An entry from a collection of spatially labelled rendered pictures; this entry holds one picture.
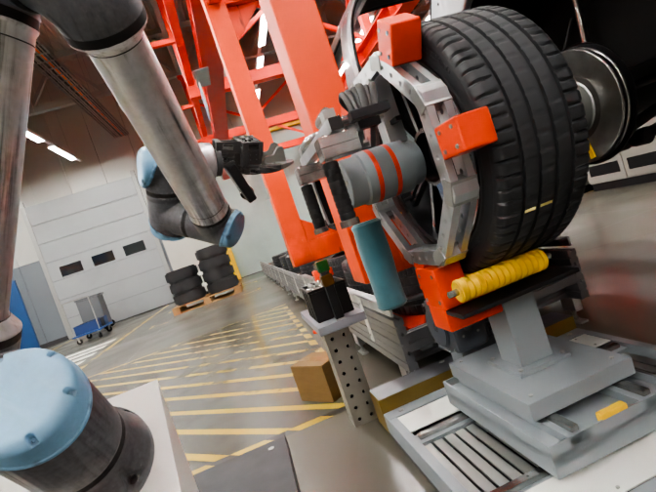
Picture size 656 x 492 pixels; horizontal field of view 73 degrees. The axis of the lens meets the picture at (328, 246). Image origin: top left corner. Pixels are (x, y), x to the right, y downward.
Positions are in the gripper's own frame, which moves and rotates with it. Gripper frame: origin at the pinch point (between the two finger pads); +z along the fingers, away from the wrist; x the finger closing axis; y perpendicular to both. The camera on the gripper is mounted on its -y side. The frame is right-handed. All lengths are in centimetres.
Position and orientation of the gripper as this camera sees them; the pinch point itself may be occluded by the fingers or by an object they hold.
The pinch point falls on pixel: (288, 163)
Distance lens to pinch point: 119.8
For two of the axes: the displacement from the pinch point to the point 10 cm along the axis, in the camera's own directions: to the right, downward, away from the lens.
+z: 8.7, -1.6, 4.6
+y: 0.7, -8.9, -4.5
